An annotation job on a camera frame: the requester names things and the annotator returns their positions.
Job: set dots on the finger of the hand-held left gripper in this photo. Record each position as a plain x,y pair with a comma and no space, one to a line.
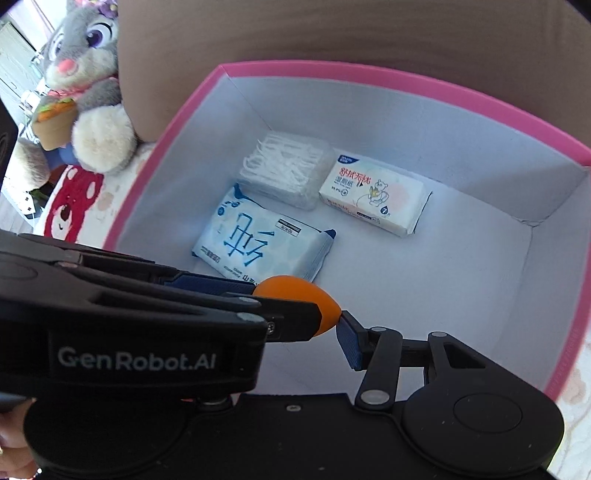
291,323
207,284

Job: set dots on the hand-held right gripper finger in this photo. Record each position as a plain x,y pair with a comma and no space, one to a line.
348,345

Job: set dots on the orange makeup sponge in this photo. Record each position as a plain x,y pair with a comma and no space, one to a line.
295,288

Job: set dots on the blue wet wipes pack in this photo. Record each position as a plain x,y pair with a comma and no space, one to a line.
249,235

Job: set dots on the pink cardboard box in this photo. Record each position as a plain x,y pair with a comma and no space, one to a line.
461,277

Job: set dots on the clear floss pick box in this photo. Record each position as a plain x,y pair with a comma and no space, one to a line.
281,166

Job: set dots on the white tissue pack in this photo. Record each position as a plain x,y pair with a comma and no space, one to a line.
378,194

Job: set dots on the person's left hand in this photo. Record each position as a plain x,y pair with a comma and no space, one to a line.
14,429

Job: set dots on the grey rabbit plush toy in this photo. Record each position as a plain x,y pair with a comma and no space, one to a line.
87,41

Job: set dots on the brown embroidered pillow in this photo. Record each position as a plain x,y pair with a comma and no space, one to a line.
323,27

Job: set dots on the white cabinet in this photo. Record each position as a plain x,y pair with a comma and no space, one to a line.
18,50

